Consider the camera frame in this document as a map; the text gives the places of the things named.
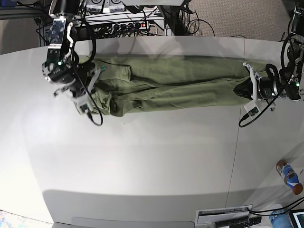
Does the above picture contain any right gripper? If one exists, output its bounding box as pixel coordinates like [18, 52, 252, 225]
[53, 65, 102, 115]

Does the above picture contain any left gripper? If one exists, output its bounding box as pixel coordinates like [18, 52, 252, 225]
[233, 62, 282, 117]

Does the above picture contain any green T-shirt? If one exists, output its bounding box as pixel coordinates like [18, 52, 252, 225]
[76, 56, 270, 117]

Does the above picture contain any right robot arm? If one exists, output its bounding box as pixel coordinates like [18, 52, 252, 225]
[42, 0, 101, 114]

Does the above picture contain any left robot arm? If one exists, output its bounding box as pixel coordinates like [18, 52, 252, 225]
[234, 0, 304, 121]

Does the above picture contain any brown bottle blue label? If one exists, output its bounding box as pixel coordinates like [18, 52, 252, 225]
[275, 160, 304, 195]

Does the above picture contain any white tray with black device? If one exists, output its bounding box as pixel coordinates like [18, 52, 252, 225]
[195, 205, 253, 228]

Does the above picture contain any blue water bottle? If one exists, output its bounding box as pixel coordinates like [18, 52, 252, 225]
[269, 210, 293, 228]

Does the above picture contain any laptop screen corner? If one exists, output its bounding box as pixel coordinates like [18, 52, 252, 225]
[289, 210, 304, 228]

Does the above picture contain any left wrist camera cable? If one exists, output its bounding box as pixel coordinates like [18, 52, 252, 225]
[238, 63, 283, 128]

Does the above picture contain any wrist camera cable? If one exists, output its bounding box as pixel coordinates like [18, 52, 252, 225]
[71, 14, 104, 126]
[238, 63, 283, 128]

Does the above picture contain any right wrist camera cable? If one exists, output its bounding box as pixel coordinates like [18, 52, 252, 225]
[71, 14, 104, 126]

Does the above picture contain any white power strip red switch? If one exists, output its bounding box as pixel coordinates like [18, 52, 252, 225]
[112, 22, 150, 32]

